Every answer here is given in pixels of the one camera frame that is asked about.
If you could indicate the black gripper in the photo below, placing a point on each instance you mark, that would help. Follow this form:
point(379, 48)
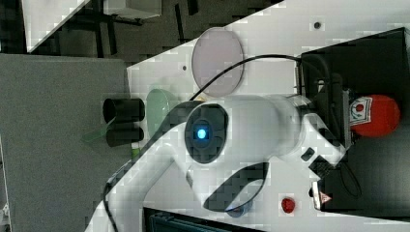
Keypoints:
point(332, 99)

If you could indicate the red ketchup bottle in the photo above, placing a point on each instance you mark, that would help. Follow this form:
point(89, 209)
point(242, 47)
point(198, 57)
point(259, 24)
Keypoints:
point(374, 115)

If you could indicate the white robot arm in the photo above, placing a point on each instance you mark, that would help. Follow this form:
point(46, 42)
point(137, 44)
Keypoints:
point(223, 147)

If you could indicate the red strawberry toy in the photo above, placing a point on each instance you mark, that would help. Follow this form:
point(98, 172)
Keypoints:
point(288, 205)

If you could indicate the lavender round plate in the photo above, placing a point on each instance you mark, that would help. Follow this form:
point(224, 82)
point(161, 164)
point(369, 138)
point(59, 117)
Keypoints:
point(216, 50)

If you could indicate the blue bowl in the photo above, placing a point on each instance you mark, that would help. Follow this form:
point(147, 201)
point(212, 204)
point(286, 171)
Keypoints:
point(240, 211)

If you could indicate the green perforated colander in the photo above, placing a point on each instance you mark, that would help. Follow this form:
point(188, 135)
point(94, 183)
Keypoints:
point(158, 103)

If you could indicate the lime green cup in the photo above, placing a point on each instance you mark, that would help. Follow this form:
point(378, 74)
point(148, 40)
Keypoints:
point(136, 150)

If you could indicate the large black pot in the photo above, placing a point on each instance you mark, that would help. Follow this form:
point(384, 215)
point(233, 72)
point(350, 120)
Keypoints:
point(123, 110)

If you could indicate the small black pot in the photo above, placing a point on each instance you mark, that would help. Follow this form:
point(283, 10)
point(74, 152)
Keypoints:
point(124, 136)

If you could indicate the green slotted spatula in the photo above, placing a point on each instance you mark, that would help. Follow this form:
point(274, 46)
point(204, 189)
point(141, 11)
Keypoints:
point(96, 134)

